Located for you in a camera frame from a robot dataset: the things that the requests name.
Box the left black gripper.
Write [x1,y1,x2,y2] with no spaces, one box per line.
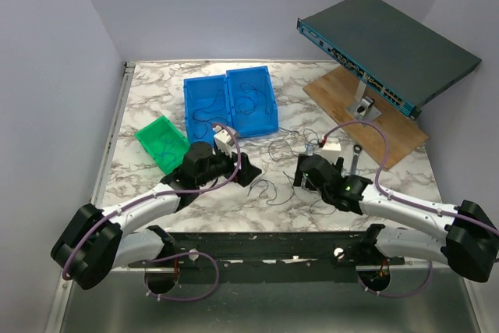
[197,145,261,187]

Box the black wire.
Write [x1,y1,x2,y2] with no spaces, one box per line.
[190,89,228,141]
[235,82,273,116]

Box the blue wire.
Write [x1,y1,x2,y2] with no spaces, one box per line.
[154,132,184,166]

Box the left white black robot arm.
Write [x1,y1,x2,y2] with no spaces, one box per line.
[51,142,262,290]

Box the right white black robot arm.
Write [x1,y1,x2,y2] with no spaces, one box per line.
[296,154,498,283]

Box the small silver open wrench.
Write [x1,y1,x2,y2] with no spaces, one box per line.
[279,127,300,137]

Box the large silver combination wrench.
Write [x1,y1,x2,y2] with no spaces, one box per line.
[349,143,363,175]

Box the right blue plastic bin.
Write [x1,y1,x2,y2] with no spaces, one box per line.
[226,66,279,138]

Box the blue plastic bin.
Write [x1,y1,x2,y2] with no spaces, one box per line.
[183,75,232,144]
[226,66,279,138]

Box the left blue plastic bin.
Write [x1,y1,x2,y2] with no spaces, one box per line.
[183,75,232,144]

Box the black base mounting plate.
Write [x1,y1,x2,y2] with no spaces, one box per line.
[132,225,404,284]

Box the green plastic bin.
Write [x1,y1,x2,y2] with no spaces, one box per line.
[136,116,190,175]

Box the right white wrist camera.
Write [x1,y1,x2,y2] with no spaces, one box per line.
[319,136,342,164]

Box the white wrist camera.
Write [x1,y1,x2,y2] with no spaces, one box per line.
[212,124,239,157]
[319,136,342,164]

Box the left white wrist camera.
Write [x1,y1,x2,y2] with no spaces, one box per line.
[212,124,239,157]

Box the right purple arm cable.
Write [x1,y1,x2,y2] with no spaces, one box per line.
[319,120,499,299]

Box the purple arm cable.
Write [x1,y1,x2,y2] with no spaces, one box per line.
[319,120,499,299]
[62,124,241,305]

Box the metal switch stand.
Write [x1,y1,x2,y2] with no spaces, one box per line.
[347,80,381,122]

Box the dark network switch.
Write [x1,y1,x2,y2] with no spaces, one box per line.
[296,0,482,120]

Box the aluminium rail frame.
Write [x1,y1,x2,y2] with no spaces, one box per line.
[42,60,484,333]

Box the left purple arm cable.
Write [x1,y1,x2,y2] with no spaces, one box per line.
[62,124,241,305]

